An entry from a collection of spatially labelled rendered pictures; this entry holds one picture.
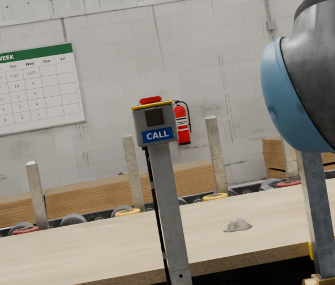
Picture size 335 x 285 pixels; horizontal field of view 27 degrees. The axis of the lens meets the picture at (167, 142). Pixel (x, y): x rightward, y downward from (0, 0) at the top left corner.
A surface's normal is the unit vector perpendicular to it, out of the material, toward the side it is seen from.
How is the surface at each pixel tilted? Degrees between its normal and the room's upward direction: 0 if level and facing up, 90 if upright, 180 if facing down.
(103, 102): 90
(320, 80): 80
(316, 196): 90
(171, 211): 90
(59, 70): 90
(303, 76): 70
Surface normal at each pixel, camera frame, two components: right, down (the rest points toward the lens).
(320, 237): 0.07, 0.04
